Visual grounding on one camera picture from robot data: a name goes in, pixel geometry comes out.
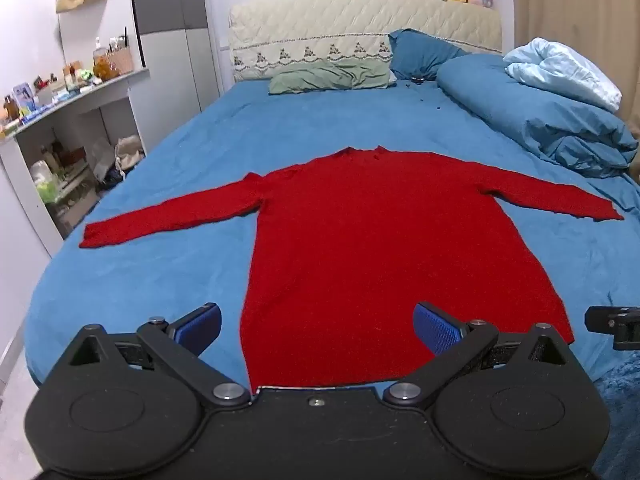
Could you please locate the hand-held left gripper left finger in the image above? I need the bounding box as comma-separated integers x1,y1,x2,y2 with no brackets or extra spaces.
67,302,251,406

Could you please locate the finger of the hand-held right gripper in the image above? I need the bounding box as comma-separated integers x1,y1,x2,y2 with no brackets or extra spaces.
584,305,640,352

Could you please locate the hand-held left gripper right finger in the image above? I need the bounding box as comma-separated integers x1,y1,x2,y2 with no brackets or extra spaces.
382,301,573,406

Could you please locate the red knit sweater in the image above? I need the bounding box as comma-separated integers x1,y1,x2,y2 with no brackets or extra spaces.
79,145,626,390

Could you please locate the dark blue fluffy rug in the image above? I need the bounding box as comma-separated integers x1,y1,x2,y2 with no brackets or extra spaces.
590,351,640,480

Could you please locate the bed with blue sheet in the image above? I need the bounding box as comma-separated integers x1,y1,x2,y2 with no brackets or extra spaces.
22,80,640,480

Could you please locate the blue duvet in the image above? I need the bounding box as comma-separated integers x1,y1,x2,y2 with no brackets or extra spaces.
436,52,640,179

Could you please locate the white shelf unit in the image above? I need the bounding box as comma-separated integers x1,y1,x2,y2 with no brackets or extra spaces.
0,67,152,261

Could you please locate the light blue blanket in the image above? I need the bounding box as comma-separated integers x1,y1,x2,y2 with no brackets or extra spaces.
502,37,623,113

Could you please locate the orange jar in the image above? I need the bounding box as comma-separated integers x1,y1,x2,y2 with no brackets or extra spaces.
92,50,121,82

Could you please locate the grey and white wardrobe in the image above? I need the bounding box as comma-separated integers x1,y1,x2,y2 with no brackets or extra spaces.
127,0,222,153

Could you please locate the wicker basket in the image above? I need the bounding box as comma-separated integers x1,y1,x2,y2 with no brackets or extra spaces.
106,46,135,75

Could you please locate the green pillow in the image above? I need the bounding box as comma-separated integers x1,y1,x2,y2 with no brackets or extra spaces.
268,57,396,96

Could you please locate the blue pillow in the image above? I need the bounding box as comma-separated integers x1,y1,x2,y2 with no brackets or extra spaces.
388,28,472,82

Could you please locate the cream quilted headboard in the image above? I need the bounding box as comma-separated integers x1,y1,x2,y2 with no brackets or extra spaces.
228,0,503,82

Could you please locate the beige curtain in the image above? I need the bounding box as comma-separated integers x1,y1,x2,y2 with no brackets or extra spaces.
510,0,640,121

